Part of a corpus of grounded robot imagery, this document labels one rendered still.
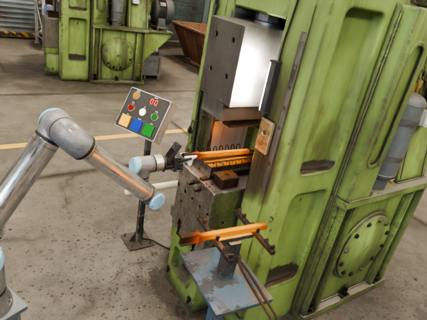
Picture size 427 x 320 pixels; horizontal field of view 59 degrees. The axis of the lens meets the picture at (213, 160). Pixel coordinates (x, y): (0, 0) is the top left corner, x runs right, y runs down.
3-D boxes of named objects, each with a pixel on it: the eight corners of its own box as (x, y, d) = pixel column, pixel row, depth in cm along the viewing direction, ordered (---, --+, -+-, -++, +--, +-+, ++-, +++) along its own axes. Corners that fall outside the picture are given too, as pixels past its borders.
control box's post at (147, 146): (136, 242, 294) (150, 112, 248) (134, 239, 297) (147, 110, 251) (140, 241, 297) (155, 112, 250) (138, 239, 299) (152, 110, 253)
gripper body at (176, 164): (176, 164, 212) (157, 167, 206) (178, 150, 208) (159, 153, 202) (183, 171, 207) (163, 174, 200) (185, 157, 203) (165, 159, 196)
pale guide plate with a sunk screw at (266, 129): (264, 155, 191) (272, 124, 184) (253, 147, 198) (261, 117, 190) (267, 154, 192) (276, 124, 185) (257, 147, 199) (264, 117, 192)
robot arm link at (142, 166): (126, 171, 197) (128, 153, 193) (149, 167, 204) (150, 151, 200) (133, 180, 190) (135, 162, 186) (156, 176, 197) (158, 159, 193)
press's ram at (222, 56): (238, 113, 186) (257, 29, 169) (199, 89, 214) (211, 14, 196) (298, 110, 209) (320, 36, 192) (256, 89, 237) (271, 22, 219)
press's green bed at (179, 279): (189, 315, 241) (201, 258, 221) (163, 276, 268) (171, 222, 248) (256, 290, 271) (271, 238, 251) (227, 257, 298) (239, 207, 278)
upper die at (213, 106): (220, 121, 200) (223, 104, 196) (201, 108, 214) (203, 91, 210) (279, 117, 223) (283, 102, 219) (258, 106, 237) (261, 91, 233)
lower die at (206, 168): (209, 179, 215) (211, 166, 211) (192, 163, 229) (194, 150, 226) (265, 170, 238) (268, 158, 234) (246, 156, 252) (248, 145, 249)
